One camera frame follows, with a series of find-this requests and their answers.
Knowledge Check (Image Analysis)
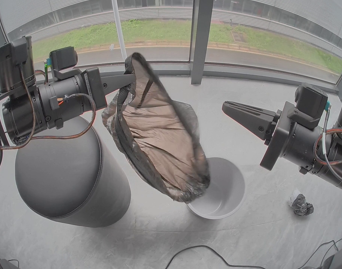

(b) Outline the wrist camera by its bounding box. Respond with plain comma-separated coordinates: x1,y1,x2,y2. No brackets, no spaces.
44,46,82,82
286,84,331,129

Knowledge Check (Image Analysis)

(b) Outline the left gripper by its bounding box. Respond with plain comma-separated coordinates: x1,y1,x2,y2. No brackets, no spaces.
37,67,135,130

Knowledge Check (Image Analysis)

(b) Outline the dark grey round chair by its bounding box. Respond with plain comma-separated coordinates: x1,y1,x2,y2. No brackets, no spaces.
15,115,131,228

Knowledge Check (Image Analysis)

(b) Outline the black plastic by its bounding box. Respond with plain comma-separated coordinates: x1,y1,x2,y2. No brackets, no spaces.
293,194,314,216

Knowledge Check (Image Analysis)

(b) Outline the black cable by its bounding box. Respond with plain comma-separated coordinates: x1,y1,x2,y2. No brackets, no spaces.
307,235,342,269
165,245,268,269

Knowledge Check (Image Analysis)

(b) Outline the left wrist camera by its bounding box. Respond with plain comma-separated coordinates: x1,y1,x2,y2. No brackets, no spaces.
44,46,82,82

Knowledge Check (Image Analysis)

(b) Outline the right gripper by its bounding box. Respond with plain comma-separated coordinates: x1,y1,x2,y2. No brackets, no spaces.
222,101,328,176

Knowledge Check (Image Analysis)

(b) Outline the white trash bin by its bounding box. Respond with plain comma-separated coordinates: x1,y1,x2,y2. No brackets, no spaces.
186,157,245,220

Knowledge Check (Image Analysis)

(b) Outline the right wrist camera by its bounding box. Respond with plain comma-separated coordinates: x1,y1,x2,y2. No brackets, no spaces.
286,84,331,129

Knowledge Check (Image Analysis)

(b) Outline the white wrapper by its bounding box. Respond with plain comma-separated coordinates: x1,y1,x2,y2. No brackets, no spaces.
288,189,300,207

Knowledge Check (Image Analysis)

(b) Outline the window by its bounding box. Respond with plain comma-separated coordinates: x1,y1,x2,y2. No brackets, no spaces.
0,0,342,101

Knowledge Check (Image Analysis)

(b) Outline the black plastic bag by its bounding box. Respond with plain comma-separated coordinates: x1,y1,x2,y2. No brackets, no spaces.
101,52,211,204

